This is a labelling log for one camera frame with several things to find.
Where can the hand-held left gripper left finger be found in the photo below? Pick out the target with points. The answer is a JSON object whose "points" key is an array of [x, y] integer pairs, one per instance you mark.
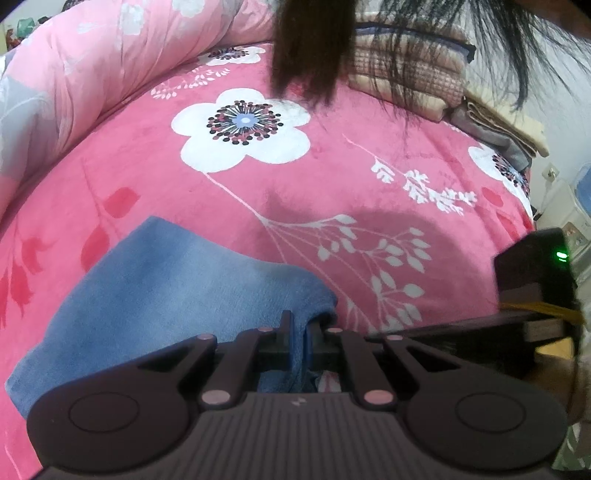
{"points": [[287, 341]]}

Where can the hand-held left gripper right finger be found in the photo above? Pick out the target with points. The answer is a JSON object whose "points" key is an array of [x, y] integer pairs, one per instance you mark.
{"points": [[314, 344]]}

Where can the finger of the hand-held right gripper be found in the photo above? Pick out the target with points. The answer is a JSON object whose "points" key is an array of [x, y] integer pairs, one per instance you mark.
{"points": [[485, 346]]}

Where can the blue denim jeans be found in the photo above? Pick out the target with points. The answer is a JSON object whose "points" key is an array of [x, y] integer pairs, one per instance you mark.
{"points": [[161, 286]]}

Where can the person's right forearm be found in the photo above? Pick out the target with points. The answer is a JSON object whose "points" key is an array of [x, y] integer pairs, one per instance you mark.
{"points": [[561, 387]]}

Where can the white cabinet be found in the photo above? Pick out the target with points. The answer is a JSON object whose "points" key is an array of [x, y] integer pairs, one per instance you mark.
{"points": [[561, 212]]}

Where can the grey folded garment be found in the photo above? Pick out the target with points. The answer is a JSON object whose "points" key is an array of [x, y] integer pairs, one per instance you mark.
{"points": [[489, 138]]}

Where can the pink floral bed blanket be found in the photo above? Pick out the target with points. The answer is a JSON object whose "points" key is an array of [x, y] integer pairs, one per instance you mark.
{"points": [[323, 184]]}

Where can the pink checked folded cloth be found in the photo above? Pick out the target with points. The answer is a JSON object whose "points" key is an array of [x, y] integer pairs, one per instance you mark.
{"points": [[425, 78]]}

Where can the person's dark hair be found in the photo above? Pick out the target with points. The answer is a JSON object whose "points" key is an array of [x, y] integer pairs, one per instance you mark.
{"points": [[314, 46]]}

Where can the pink grey floral duvet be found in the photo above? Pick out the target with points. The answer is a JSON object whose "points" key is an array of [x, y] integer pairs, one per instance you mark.
{"points": [[92, 69]]}

